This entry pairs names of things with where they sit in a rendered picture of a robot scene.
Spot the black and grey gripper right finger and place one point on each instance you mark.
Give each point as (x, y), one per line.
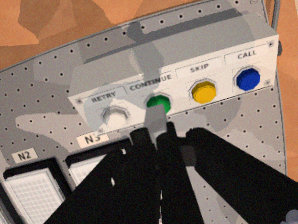
(257, 192)

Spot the white button panel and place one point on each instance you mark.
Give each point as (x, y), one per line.
(206, 64)

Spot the grey perforated base plate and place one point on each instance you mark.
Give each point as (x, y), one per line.
(35, 110)

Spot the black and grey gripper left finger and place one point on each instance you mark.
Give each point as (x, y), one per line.
(137, 200)

